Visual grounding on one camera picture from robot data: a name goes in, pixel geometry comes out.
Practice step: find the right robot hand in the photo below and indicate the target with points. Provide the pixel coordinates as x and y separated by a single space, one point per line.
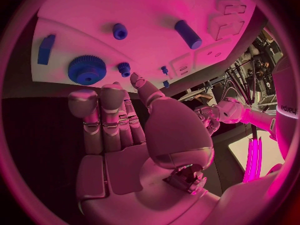
122 168

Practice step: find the small blue plug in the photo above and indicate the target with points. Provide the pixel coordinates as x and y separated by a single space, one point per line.
164 69
166 84

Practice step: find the long blue cylinder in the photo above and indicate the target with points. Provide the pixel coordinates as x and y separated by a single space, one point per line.
187 33

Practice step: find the large blue gear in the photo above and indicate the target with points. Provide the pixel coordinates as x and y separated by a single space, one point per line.
85 69

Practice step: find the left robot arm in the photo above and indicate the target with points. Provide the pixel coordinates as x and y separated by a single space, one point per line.
248 116

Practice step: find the blue rectangular block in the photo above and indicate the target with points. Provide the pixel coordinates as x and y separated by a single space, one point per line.
45 50

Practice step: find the small blue gear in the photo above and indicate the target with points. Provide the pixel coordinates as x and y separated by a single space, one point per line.
124 69

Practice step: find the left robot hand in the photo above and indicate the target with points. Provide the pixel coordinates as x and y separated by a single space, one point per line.
207 116

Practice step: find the workshop equipment rack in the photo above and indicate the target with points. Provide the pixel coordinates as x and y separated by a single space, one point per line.
260 63

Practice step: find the glowing light bar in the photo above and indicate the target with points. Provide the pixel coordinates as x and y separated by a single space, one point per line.
252 159

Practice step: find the short blue peg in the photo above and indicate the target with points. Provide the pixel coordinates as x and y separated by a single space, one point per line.
120 31

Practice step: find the white task board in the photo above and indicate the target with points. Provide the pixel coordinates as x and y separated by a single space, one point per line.
145 13

